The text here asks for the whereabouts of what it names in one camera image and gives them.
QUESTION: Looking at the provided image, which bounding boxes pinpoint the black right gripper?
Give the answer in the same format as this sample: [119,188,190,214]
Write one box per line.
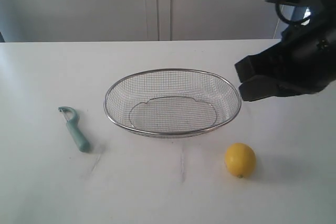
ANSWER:
[235,0,335,102]

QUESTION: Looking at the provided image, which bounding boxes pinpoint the yellow lemon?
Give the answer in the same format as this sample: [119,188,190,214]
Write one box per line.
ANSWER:
[224,143,256,178]

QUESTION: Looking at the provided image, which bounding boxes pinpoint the teal handled peeler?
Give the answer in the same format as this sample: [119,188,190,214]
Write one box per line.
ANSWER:
[58,106,91,153]

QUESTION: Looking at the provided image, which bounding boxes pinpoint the oval metal wire basket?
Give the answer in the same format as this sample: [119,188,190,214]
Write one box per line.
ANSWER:
[103,68,242,138]

